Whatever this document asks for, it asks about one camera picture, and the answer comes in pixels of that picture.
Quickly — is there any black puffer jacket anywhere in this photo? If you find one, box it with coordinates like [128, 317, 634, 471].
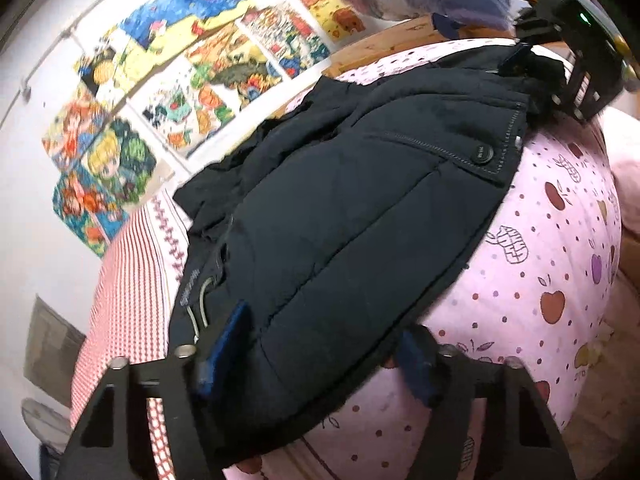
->
[168, 44, 566, 469]

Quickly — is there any grey standing fan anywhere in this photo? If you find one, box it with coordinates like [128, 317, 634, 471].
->
[21, 398, 72, 455]

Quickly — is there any yellow bears drawing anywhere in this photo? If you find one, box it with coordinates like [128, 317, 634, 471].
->
[299, 0, 367, 41]

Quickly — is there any red checkered bedding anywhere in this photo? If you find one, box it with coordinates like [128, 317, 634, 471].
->
[69, 199, 174, 480]

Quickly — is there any pink apple print bedsheet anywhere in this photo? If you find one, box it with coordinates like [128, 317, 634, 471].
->
[144, 37, 624, 480]

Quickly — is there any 2024 dragon drawing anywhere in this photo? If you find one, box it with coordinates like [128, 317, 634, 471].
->
[242, 3, 331, 78]

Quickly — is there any landscape tree drawing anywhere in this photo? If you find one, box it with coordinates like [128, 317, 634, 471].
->
[183, 23, 282, 110]

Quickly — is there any orange girl drawing lower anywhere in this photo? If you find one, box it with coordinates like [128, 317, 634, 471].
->
[52, 165, 129, 258]

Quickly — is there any blue sea drawing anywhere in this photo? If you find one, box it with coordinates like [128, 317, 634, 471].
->
[119, 0, 250, 64]

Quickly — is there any drink and oranges drawing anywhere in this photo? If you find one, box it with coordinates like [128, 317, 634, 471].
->
[131, 56, 235, 158]

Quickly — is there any blond boy drawing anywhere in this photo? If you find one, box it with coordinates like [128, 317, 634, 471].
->
[81, 117, 174, 212]

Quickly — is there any red hair girl drawing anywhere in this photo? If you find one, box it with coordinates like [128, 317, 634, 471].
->
[41, 88, 108, 174]

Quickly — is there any pineapple night drawing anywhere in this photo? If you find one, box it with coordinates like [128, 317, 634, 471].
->
[74, 26, 154, 112]

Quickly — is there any wooden bed frame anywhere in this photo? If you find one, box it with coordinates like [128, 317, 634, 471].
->
[323, 16, 515, 78]

